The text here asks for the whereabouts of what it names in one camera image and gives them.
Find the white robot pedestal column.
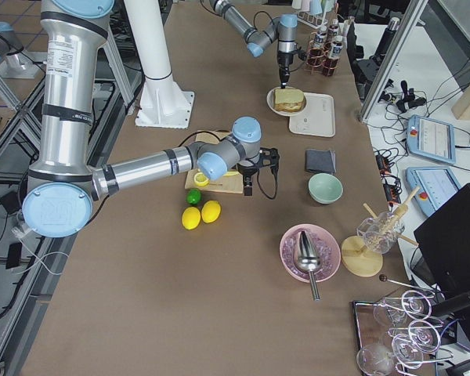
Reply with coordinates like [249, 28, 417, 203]
[125, 0, 172, 81]

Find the white round plate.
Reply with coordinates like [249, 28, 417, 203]
[266, 87, 306, 116]

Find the black glass tray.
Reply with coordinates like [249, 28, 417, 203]
[352, 302, 450, 375]

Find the wine glass lower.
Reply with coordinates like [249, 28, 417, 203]
[356, 334, 454, 375]

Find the cream rabbit serving tray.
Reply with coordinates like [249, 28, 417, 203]
[289, 92, 335, 138]

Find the wine glass middle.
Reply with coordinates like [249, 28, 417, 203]
[387, 317, 444, 353]

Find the aluminium frame post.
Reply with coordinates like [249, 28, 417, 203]
[359, 0, 428, 124]

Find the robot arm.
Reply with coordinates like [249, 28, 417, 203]
[200, 1, 306, 89]
[22, 1, 279, 238]

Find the yellow lemon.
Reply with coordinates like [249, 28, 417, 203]
[201, 200, 222, 223]
[181, 206, 201, 230]

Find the teach pendant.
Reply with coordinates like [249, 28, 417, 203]
[406, 115, 456, 165]
[405, 166, 461, 217]

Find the white wire cup rack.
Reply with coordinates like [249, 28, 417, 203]
[291, 0, 338, 29]

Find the black monitor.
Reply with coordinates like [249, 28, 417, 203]
[414, 183, 470, 296]

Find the tea bottle front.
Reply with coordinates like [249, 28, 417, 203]
[322, 35, 343, 77]

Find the tea bottle right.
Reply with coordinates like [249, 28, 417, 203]
[307, 26, 327, 68]

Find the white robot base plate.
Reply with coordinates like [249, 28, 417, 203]
[136, 77, 195, 129]

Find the plain bread slice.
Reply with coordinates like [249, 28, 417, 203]
[273, 88, 305, 106]

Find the tea bottle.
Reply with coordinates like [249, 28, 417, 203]
[307, 26, 327, 68]
[327, 18, 339, 42]
[322, 35, 343, 77]

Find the steel ice scoop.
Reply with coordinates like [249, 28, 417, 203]
[295, 230, 320, 302]

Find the pink bowl with ice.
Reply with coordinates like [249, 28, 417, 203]
[280, 224, 341, 283]

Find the tea bottle back left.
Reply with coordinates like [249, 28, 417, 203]
[327, 18, 339, 42]

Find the half lemon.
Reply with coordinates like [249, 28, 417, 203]
[193, 172, 210, 187]

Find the wine glass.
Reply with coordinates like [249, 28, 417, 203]
[387, 317, 444, 353]
[373, 290, 443, 327]
[356, 334, 454, 375]

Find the mint green bowl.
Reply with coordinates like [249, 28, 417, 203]
[308, 173, 343, 204]

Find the green lime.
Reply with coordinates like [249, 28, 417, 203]
[186, 188, 201, 205]

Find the wooden mug tree stand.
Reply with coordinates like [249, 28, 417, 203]
[341, 186, 419, 277]

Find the wooden cutting board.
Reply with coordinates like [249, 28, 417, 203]
[184, 131, 243, 194]

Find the wine glass upper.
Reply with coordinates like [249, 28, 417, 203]
[373, 290, 443, 327]

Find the teach pendant lower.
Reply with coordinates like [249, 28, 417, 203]
[405, 166, 461, 217]

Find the teach pendant upper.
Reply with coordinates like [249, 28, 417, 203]
[406, 115, 456, 165]

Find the copper wire bottle rack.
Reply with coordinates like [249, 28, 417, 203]
[305, 18, 344, 77]

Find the glass mug on stand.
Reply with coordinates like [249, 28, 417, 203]
[356, 211, 405, 254]

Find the folded grey cloth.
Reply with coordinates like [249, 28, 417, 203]
[305, 149, 336, 174]

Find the yellow lemon lower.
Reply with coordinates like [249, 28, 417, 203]
[181, 206, 201, 230]

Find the yellow lemon upper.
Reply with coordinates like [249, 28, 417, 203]
[201, 200, 222, 223]

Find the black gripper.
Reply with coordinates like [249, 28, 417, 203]
[277, 47, 306, 88]
[237, 147, 280, 196]

